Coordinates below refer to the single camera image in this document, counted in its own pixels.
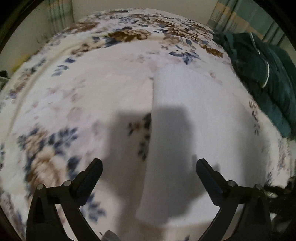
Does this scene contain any white knit garment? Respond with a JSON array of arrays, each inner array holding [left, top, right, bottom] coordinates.
[[136, 65, 266, 227]]

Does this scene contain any dark clothing pile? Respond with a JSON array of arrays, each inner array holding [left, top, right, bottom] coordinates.
[[0, 70, 9, 90]]

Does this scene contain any dark green towel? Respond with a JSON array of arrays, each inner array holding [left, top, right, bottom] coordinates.
[[213, 33, 295, 140]]

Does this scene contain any floral cream blanket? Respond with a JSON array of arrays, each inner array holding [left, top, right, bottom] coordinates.
[[1, 9, 292, 240]]

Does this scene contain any green striped curtain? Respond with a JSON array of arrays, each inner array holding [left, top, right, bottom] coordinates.
[[207, 0, 286, 46]]

